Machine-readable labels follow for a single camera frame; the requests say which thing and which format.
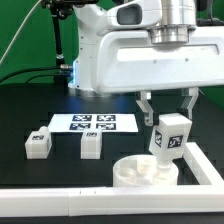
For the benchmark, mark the white L-shaped fence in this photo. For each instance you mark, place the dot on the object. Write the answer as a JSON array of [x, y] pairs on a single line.
[[206, 196]]

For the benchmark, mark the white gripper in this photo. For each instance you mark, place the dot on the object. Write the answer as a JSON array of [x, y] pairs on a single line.
[[127, 61]]

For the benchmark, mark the white round stool seat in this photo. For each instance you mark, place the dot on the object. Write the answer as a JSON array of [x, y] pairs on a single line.
[[141, 170]]

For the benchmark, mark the white marker sheet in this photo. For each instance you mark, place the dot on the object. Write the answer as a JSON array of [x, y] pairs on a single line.
[[106, 122]]

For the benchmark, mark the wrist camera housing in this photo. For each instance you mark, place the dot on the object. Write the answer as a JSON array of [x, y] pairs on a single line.
[[134, 14]]

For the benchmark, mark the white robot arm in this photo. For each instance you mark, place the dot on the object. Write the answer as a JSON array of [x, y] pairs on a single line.
[[178, 21]]

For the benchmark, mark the black camera stand pole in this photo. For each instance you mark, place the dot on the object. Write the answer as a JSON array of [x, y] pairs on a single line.
[[61, 10]]

